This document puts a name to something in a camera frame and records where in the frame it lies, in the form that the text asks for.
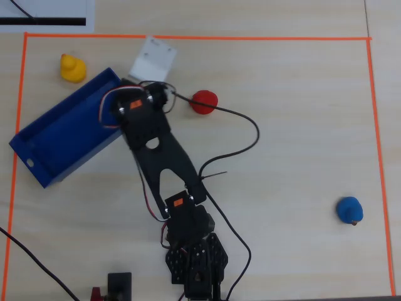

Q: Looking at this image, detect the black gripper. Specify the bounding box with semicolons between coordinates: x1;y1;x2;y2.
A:
142;82;174;111

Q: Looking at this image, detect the red rubber duck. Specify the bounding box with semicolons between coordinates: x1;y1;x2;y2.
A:
190;90;219;115

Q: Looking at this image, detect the yellow rubber duck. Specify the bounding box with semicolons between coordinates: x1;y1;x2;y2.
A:
59;53;87;85

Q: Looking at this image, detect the blue rectangular plastic box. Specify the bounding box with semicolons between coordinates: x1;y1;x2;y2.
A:
8;67;126;189

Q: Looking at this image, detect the blue rubber duck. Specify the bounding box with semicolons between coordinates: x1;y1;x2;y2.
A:
336;196;365;227

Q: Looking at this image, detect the orange tape strip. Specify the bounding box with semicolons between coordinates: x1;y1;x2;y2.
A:
365;39;397;297
1;33;29;301
24;32;373;41

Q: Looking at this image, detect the black zip tie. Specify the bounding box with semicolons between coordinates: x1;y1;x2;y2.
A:
201;171;228;181

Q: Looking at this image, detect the white paper with black bar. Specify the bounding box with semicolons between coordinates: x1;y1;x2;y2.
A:
0;0;95;34

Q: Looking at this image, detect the black table clamp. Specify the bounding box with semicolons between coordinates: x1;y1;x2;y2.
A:
107;272;133;301

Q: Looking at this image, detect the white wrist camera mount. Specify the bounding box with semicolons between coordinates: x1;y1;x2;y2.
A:
128;35;178;82

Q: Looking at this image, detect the red white black servo wire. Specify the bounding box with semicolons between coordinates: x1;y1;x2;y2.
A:
99;85;145;130

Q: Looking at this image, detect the black camera cable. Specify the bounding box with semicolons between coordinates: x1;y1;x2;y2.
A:
170;89;261;301

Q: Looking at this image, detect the thin black cable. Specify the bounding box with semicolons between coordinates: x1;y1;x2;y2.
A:
9;0;38;23

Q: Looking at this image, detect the thick black cable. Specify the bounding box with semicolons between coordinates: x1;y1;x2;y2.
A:
0;226;81;301

